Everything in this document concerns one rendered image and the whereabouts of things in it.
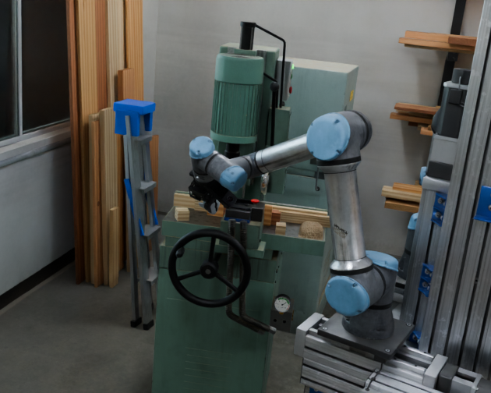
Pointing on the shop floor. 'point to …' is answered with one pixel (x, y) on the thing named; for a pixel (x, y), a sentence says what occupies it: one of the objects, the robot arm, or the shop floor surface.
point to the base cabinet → (210, 338)
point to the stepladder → (125, 121)
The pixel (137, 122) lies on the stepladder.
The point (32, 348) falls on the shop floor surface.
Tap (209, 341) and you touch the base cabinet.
